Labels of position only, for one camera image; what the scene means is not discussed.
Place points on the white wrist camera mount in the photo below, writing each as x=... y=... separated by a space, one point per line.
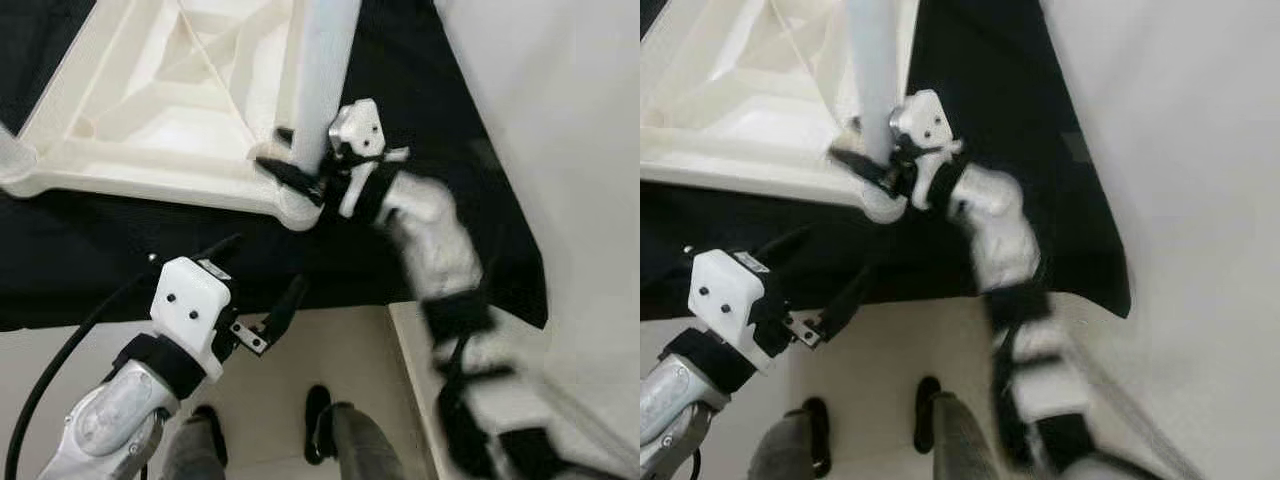
x=725 y=290
x=925 y=115
x=185 y=300
x=355 y=125

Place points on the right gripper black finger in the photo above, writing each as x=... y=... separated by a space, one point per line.
x=285 y=136
x=860 y=168
x=290 y=180

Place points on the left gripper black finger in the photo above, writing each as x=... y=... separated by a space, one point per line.
x=287 y=305
x=850 y=300
x=782 y=242
x=220 y=248

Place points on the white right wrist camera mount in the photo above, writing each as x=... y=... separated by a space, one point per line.
x=355 y=125
x=925 y=115

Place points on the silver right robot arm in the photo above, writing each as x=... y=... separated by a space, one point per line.
x=1000 y=230
x=435 y=240

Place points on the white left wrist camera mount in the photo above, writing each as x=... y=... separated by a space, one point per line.
x=725 y=290
x=185 y=300

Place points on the white plastic table leg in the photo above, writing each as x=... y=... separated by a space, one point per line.
x=12 y=150
x=872 y=60
x=325 y=60

